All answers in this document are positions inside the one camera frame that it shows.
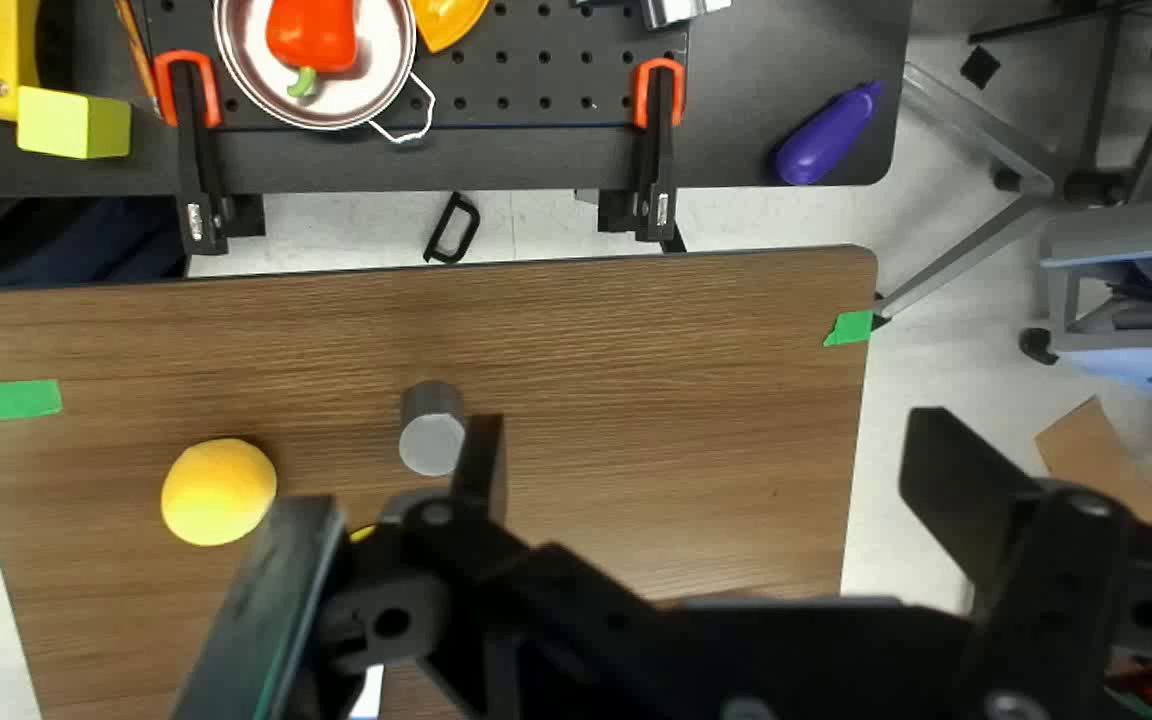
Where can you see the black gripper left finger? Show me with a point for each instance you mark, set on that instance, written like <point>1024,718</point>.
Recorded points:
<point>481,467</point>

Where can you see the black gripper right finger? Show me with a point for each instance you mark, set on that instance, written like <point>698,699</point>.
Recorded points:
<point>1000,534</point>

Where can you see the white blue milk box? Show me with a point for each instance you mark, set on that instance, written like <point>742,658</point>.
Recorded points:
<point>364,689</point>

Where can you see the gray cylinder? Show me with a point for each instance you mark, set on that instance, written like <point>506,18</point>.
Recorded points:
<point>429,433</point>

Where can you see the brown cardboard piece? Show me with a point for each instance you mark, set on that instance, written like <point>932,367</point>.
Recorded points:
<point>1102,461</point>

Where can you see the yellow toy banana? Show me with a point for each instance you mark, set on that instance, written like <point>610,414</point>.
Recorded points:
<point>362,534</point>

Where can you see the wooden brown table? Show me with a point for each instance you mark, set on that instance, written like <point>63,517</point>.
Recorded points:
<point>659,424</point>

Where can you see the short green tape piece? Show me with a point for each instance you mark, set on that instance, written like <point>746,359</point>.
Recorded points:
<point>849,329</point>

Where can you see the gray office chair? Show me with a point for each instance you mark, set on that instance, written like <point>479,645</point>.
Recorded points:
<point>1138,307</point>

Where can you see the yellow lemon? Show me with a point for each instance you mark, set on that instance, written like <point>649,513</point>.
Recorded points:
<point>219,493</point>

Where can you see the orange black clamp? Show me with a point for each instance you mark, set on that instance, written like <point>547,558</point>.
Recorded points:
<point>655,154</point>
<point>199,146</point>

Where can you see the gray metal stand legs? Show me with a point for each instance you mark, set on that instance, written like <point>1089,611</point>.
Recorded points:
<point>1000,146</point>

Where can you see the black perforated board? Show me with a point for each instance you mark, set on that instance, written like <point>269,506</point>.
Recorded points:
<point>538,80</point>

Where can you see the purple toy eggplant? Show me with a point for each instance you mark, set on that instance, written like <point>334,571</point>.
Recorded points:
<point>827,137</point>

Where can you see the orange toy slice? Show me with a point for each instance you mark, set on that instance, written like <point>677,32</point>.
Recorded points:
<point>449,18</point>

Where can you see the red orange toy pepper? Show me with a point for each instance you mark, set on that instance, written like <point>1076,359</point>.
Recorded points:
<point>313,32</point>

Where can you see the long green tape strip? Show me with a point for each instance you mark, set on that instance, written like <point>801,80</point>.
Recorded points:
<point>6,401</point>

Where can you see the lime green block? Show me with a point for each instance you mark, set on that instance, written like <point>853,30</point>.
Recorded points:
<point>68,126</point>

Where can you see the orange pencil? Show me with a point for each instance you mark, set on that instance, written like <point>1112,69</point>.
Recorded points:
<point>138,53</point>

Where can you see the dark flat mount plate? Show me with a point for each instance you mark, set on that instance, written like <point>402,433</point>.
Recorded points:
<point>262,615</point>

